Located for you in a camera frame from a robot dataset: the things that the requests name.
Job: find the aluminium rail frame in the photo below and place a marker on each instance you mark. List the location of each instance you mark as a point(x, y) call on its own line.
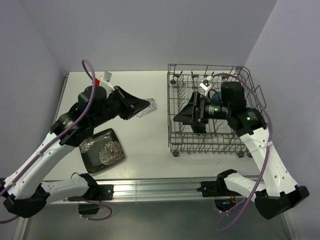
point(165, 163)

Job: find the light green cup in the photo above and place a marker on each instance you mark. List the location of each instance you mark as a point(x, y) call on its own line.
point(189, 95)

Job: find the dark brown mug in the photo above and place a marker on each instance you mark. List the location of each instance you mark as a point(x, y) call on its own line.
point(199, 128)

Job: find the grey wire dish rack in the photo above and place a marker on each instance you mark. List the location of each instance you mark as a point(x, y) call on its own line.
point(220, 138)

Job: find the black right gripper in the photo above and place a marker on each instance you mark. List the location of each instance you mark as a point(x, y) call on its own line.
point(186, 115)

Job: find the black square floral plate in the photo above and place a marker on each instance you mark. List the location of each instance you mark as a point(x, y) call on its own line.
point(101, 151)

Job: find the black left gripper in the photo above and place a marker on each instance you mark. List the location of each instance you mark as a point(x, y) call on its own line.
point(132, 105)

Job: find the blue bowl with tan interior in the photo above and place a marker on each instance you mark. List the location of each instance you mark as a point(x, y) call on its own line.
point(216, 97)

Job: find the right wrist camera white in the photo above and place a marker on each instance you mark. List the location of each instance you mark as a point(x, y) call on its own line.
point(206, 84)

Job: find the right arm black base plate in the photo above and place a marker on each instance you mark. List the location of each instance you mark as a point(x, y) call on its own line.
point(217, 189)

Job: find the clear drinking glass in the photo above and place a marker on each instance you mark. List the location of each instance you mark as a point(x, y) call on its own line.
point(153, 106)

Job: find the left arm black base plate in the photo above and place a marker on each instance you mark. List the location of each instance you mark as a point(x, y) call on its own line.
point(92, 202)

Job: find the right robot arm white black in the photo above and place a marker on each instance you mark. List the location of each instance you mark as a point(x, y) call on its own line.
point(279, 191)

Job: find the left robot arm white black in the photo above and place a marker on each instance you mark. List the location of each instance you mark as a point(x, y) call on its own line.
point(25, 192)

